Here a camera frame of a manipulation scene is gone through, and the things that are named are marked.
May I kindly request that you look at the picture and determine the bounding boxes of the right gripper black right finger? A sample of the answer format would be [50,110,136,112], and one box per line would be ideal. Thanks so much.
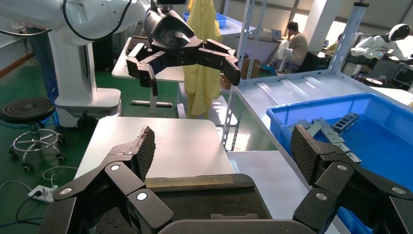
[290,124,413,234]

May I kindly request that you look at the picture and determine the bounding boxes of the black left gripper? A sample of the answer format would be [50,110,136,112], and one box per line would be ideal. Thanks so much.
[126,6,242,97]

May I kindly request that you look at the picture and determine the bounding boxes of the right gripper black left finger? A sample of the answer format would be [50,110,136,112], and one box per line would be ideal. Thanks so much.
[38,125,175,234]

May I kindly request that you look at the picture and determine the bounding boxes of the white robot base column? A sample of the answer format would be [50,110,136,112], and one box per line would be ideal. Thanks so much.
[48,29,123,128]

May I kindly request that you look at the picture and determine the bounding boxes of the dark ladder-shaped metal part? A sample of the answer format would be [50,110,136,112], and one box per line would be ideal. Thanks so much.
[332,112,360,134]

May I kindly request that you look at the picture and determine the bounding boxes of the black container tray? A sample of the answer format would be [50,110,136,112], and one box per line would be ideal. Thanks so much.
[95,174,272,234]

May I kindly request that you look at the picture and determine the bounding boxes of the white desk with T-legs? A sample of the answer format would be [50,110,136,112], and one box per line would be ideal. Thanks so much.
[112,35,187,119]

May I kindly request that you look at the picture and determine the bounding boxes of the person in yellow gown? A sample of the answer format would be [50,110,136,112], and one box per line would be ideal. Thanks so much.
[183,0,224,119]

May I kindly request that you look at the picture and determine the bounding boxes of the small brown cardboard box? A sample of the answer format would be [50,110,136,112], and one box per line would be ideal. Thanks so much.
[220,73,233,90]

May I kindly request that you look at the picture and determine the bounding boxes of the blue storage crate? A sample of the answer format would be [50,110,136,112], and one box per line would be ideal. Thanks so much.
[183,12,228,28]

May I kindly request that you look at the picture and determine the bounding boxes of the blue plastic bin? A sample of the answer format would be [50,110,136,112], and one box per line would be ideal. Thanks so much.
[266,93,413,234]

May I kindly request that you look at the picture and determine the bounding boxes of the white desk fan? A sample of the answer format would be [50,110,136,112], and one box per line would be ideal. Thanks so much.
[271,39,294,72]

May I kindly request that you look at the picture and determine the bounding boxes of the seated person in beige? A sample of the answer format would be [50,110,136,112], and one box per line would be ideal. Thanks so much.
[269,21,309,73]

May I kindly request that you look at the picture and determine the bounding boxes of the white power strip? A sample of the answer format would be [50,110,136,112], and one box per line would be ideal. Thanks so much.
[28,184,59,203]

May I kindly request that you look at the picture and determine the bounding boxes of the black computer monitor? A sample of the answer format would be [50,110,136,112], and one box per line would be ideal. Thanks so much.
[393,64,413,87]

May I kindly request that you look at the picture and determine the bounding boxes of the white humanoid robot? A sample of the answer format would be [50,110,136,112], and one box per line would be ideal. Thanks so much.
[350,23,413,70]

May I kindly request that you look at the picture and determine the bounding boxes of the black round stool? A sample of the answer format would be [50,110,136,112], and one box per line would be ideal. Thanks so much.
[0,97,67,173]

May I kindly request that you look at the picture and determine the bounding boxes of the white building pillar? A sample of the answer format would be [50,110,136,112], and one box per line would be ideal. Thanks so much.
[302,0,339,54]

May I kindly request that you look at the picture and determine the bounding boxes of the silver slotted metal bracket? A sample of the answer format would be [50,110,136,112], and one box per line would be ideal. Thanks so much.
[288,119,312,134]
[306,117,345,144]
[334,142,362,164]

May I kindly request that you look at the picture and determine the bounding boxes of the white floor cable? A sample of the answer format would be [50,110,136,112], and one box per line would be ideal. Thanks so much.
[0,166,79,195]

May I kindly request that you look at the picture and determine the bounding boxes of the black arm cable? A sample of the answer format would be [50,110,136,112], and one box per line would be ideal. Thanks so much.
[62,0,133,42]

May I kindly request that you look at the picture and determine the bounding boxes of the black floor cable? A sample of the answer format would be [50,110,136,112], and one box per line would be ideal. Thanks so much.
[0,193,44,227]

